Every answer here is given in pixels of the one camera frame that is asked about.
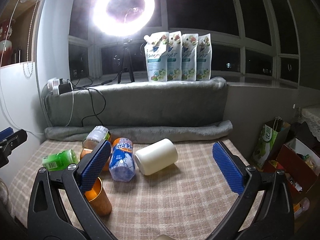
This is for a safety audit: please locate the ornate orange paper cup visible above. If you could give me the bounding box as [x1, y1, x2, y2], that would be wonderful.
[85, 177, 112, 217]

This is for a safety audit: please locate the lying orange paper cup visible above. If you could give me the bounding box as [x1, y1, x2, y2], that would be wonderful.
[80, 147, 111, 172]

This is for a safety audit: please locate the green plastic bottle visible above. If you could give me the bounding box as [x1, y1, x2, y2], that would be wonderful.
[42, 150, 79, 171]

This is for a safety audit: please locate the red cardboard box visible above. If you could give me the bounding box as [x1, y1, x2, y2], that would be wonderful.
[263, 138, 319, 200]

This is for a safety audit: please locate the white power strip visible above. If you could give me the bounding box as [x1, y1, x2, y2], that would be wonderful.
[47, 77, 73, 96]

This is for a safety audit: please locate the beige plaid blanket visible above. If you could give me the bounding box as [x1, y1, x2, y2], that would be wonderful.
[9, 140, 238, 239]

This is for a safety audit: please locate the green shopping bag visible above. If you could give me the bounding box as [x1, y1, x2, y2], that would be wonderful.
[252, 117, 291, 169]

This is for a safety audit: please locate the clear jar green label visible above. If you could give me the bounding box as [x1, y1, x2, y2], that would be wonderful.
[82, 126, 111, 150]

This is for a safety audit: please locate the blue orange plastic bottle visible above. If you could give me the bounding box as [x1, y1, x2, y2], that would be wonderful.
[109, 138, 136, 182]

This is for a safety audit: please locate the rolled grey blanket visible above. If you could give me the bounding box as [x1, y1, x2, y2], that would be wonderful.
[44, 120, 233, 144]

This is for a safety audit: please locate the white plastic jar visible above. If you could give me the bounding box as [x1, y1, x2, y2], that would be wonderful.
[134, 138, 178, 176]

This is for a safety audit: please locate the grey sofa backrest cushion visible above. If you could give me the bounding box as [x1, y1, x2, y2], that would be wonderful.
[44, 77, 228, 128]

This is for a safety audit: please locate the black tripod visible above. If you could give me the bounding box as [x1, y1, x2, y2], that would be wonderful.
[117, 38, 135, 83]

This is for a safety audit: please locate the refill pouch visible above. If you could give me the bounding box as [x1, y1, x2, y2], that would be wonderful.
[167, 31, 182, 81]
[144, 31, 169, 82]
[182, 34, 199, 81]
[196, 34, 212, 81]

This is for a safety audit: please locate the white cable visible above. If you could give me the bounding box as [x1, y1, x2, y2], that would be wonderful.
[63, 87, 75, 128]

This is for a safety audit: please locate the black cable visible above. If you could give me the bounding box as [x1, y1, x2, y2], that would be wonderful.
[71, 76, 119, 128]

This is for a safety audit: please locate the ring light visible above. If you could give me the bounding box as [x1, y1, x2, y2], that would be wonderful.
[92, 0, 155, 37]

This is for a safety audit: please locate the white window frame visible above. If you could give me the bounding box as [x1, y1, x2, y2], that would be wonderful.
[69, 0, 299, 82]

